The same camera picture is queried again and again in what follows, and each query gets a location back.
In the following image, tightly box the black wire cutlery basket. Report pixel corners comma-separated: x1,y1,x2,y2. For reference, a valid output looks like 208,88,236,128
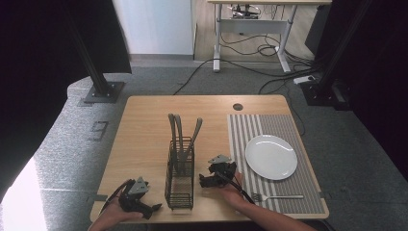
164,136,196,212

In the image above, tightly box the bundle of black floor cables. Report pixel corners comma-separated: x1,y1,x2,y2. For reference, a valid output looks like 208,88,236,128
219,30,323,95

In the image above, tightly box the white power strip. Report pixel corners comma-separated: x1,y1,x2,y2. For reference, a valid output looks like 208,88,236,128
293,74,318,86

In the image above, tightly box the white panel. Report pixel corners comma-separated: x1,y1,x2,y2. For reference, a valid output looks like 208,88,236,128
112,0,195,56

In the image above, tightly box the person's right hand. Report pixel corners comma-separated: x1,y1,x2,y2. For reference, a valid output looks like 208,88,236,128
218,172,250,211

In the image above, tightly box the cable tray under desk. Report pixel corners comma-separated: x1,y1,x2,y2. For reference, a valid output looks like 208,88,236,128
228,3,262,20

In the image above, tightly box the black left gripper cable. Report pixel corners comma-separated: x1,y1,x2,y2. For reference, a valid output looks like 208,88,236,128
98,178,134,217

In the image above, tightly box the silver fork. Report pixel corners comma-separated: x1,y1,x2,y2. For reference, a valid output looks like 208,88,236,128
250,192,305,203

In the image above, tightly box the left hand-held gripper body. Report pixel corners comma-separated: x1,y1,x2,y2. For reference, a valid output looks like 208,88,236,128
118,176,152,214

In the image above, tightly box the white round plate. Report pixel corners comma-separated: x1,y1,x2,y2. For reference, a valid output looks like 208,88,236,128
244,134,299,181

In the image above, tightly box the black floor cable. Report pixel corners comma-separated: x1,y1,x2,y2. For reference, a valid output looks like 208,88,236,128
172,58,216,96

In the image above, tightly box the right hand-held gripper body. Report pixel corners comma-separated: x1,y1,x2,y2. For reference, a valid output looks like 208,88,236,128
207,154,239,188

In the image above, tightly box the grey floor socket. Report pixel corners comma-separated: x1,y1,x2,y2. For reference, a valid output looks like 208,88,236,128
89,120,110,142

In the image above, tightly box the person's left hand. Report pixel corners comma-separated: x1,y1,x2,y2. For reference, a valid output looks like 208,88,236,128
95,195,144,227

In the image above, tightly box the black metal stand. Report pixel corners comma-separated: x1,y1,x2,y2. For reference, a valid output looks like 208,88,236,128
300,0,374,108
62,0,126,105

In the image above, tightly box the grey striped placemat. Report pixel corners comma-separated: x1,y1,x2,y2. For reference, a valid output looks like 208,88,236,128
226,114,326,216

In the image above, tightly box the white-framed desk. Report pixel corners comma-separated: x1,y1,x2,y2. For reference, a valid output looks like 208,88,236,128
206,0,333,74

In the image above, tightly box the grey-handled cutlery piece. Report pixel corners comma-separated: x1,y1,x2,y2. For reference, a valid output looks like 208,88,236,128
167,113,179,171
174,114,187,174
184,116,204,162

